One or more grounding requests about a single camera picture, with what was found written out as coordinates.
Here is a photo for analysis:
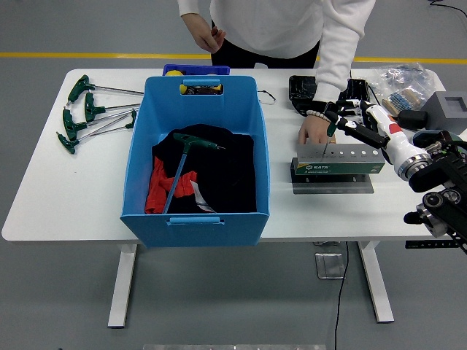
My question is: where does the robot right hand white shell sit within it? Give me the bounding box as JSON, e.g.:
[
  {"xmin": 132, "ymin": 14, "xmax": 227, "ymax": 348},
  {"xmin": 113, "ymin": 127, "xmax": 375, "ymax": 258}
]
[{"xmin": 324, "ymin": 98, "xmax": 428, "ymax": 167}]

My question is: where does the person's right hand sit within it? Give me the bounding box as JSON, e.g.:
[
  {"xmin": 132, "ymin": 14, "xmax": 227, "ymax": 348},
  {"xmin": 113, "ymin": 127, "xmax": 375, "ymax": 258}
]
[{"xmin": 182, "ymin": 12, "xmax": 227, "ymax": 54}]

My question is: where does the person's left hand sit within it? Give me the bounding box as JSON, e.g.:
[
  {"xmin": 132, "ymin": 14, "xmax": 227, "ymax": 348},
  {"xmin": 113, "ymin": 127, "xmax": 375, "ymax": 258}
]
[{"xmin": 298, "ymin": 114, "xmax": 333, "ymax": 145}]

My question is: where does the small green T-handle hex wrench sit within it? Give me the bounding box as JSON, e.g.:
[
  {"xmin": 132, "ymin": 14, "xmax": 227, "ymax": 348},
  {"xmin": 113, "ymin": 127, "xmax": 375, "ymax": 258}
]
[{"xmin": 320, "ymin": 116, "xmax": 339, "ymax": 162}]

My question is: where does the metal SATA wrench holder stand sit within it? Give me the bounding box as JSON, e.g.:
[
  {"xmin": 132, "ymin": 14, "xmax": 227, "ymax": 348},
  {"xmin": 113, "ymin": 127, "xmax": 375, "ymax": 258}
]
[{"xmin": 290, "ymin": 142, "xmax": 387, "ymax": 195}]

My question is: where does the large green T-handle hex wrench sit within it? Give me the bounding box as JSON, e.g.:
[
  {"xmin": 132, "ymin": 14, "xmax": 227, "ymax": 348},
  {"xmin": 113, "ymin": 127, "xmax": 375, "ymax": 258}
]
[{"xmin": 161, "ymin": 133, "xmax": 226, "ymax": 215}]

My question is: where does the grey box with foam insert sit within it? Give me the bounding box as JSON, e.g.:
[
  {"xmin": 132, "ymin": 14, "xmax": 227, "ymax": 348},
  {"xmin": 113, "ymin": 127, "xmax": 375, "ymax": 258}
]
[{"xmin": 421, "ymin": 90, "xmax": 467, "ymax": 133}]

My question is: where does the large blue plastic storage box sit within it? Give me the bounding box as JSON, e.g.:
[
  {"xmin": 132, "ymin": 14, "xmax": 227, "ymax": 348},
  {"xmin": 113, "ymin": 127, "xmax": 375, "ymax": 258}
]
[{"xmin": 120, "ymin": 75, "xmax": 271, "ymax": 249}]

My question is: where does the black wrist band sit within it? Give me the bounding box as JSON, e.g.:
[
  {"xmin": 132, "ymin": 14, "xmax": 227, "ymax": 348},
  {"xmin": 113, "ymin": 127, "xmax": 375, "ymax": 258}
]
[{"xmin": 309, "ymin": 98, "xmax": 331, "ymax": 114}]

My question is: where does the black power adapter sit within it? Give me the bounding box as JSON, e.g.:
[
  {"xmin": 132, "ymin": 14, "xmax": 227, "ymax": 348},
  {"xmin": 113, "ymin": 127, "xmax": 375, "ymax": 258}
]
[{"xmin": 396, "ymin": 110, "xmax": 429, "ymax": 131}]

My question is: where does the small dark blue parts bin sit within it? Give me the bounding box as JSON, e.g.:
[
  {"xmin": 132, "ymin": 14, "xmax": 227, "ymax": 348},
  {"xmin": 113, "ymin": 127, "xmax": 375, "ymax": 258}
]
[{"xmin": 162, "ymin": 63, "xmax": 231, "ymax": 77}]

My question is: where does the black plastic tray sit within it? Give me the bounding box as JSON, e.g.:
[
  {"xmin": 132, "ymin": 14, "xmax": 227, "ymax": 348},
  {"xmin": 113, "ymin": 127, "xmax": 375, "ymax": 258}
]
[{"xmin": 288, "ymin": 75, "xmax": 370, "ymax": 117}]

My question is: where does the clear plastic bag of parts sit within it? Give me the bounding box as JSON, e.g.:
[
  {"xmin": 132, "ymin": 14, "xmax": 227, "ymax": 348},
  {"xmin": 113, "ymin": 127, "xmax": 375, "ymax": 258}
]
[{"xmin": 371, "ymin": 63, "xmax": 437, "ymax": 110}]

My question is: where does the person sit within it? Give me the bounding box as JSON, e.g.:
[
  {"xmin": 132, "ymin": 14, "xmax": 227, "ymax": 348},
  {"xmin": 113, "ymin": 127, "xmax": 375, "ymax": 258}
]
[{"xmin": 177, "ymin": 0, "xmax": 377, "ymax": 145}]

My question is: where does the black and red clothing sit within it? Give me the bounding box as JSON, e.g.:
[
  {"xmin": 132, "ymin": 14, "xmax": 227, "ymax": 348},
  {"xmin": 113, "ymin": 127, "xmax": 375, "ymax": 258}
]
[{"xmin": 144, "ymin": 123, "xmax": 258, "ymax": 215}]

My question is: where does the black table control panel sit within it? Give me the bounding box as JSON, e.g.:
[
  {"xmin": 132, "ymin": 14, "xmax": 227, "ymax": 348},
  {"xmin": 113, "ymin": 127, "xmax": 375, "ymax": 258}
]
[{"xmin": 404, "ymin": 239, "xmax": 461, "ymax": 249}]

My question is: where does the metal floor outlet plate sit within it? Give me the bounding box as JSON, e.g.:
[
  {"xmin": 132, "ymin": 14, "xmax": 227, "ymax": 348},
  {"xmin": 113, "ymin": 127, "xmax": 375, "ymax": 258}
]
[{"xmin": 314, "ymin": 252, "xmax": 347, "ymax": 281}]

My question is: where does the white table leg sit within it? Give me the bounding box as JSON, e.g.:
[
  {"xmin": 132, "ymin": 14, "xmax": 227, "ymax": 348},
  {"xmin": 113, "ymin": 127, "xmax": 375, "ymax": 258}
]
[
  {"xmin": 107, "ymin": 243, "xmax": 139, "ymax": 329},
  {"xmin": 356, "ymin": 240, "xmax": 395, "ymax": 324}
]

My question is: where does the thin black adapter cable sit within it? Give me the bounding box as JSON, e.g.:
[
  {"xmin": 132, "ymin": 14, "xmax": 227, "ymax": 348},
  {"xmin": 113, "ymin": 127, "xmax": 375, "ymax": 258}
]
[{"xmin": 366, "ymin": 82, "xmax": 390, "ymax": 110}]

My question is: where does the black cable on floor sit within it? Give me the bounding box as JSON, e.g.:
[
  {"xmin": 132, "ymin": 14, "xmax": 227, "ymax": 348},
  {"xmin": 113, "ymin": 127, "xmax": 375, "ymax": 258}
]
[{"xmin": 428, "ymin": 0, "xmax": 467, "ymax": 19}]

